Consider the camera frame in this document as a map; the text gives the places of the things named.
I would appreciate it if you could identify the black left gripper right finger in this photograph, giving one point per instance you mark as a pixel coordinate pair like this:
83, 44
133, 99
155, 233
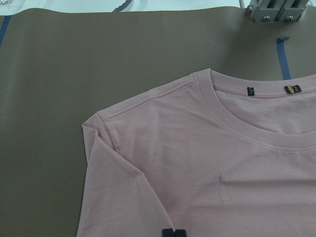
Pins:
180, 233

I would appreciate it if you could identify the brown paper table cover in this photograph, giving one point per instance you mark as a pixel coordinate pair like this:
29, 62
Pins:
58, 69

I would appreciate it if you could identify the pink t-shirt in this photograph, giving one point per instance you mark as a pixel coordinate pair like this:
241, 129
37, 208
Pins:
211, 154

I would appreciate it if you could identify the aluminium frame post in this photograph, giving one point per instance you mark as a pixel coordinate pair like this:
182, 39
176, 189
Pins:
276, 10

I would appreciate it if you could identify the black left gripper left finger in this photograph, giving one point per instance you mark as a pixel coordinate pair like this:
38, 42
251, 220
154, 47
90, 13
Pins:
167, 233

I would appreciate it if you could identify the blue tape grid lines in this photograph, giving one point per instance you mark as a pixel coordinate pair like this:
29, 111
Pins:
279, 45

